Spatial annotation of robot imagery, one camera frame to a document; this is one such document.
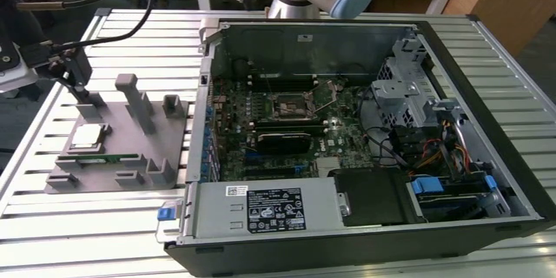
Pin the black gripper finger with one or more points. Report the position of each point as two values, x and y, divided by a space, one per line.
80 94

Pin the silver CPU chip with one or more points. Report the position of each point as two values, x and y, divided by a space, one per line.
88 136

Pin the CPU socket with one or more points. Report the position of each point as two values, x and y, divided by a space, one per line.
291 107

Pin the green RAM stick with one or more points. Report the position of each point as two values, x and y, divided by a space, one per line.
112 158

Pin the grey parts rack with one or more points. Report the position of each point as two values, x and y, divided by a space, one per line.
169 147

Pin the blue case latch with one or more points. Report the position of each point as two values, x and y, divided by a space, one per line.
165 214

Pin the black RAM slot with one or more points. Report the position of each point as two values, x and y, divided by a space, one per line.
287 126
277 85
277 88
287 129
287 133
277 81
287 122
277 77

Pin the silver power supply unit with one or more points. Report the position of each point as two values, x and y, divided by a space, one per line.
217 209

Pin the black graphics card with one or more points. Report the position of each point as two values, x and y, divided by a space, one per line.
281 143

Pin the black expansion slot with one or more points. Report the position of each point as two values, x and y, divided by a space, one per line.
269 171

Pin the round coin battery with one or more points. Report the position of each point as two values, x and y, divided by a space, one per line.
340 85

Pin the silver finned heatsink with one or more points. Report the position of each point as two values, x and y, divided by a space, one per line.
328 165

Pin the green motherboard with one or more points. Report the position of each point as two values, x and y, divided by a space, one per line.
343 121

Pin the black PC case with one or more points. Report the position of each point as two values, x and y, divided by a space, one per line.
304 258

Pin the black plastic shroud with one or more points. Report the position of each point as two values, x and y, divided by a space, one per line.
373 196

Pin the blue disk carrier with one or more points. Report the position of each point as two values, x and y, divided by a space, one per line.
425 187

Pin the blue plastic tab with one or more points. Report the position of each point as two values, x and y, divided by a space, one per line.
489 183

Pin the silver disk bay cage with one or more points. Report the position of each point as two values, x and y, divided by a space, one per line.
499 203

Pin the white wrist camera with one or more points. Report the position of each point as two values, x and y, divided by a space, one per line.
12 76

